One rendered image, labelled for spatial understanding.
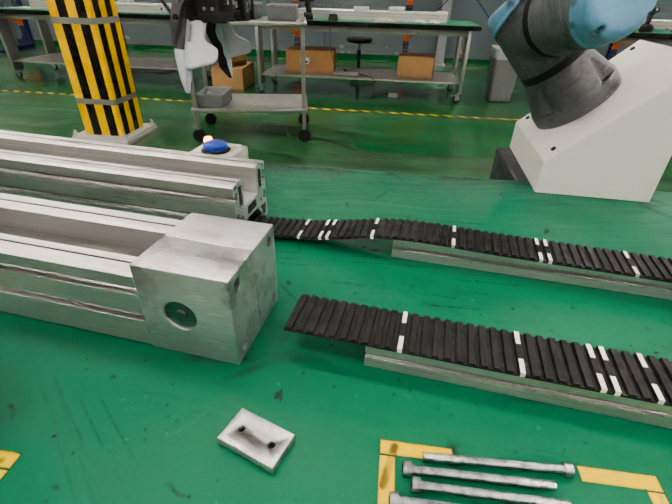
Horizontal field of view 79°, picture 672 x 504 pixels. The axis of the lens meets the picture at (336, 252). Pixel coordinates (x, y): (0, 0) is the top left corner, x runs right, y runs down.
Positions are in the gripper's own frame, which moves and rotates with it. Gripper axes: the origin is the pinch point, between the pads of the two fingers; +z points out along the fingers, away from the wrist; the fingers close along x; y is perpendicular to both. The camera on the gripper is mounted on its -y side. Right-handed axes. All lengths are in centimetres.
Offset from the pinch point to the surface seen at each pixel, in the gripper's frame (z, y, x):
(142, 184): 9.4, -0.7, -18.1
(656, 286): 15, 63, -14
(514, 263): 15, 47, -14
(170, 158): 8.5, -1.1, -10.8
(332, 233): 14.8, 24.0, -14.3
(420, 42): 62, -13, 733
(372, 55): 86, -92, 723
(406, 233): 12.9, 33.6, -14.7
